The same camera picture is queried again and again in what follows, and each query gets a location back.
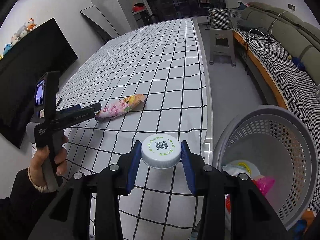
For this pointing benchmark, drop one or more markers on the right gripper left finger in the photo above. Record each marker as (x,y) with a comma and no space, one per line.
(67,216)

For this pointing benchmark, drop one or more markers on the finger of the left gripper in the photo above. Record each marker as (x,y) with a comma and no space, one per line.
(88,111)
(70,109)

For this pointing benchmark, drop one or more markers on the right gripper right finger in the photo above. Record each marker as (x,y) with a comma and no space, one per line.
(252,216)

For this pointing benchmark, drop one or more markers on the pink snack wrapper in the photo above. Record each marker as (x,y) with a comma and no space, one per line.
(120,107)

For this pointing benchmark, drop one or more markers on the pink plastic shuttlecock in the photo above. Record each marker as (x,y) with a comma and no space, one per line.
(264,184)

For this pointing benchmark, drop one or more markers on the white bottle cap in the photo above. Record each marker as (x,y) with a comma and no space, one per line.
(161,151)

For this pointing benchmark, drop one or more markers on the red plastic bag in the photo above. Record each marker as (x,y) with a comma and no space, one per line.
(228,203)

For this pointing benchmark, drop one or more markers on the yellow plastic ring lid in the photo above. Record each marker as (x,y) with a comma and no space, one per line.
(245,167)

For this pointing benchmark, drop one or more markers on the person's left forearm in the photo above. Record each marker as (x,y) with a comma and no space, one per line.
(21,211)

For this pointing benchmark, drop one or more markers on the black television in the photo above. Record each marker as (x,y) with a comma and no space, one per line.
(45,49)

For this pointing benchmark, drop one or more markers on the grey perforated laundry basket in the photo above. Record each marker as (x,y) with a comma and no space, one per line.
(280,146)

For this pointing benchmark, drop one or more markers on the checkered white tablecloth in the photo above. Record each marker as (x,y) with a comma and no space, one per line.
(163,61)

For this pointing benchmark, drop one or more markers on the plush toys on television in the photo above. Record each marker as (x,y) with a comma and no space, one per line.
(23,31)

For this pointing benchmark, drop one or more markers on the leaning mirror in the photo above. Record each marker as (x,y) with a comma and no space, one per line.
(99,23)

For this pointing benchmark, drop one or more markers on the red item on desk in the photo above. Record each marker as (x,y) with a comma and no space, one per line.
(138,7)

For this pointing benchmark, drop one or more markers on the grey plastic stool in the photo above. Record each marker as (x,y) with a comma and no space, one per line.
(221,44)

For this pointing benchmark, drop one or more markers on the houndstooth sofa cover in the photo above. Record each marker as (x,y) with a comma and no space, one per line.
(294,89)

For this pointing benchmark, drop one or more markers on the blue object on sofa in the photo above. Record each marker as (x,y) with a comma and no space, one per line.
(298,63)

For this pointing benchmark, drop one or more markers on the dark green cushion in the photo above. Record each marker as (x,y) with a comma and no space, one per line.
(245,25)

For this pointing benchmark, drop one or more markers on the olive green sofa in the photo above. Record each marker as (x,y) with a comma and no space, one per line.
(298,38)

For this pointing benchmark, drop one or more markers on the wall power socket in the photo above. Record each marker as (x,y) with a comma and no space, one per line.
(291,7)

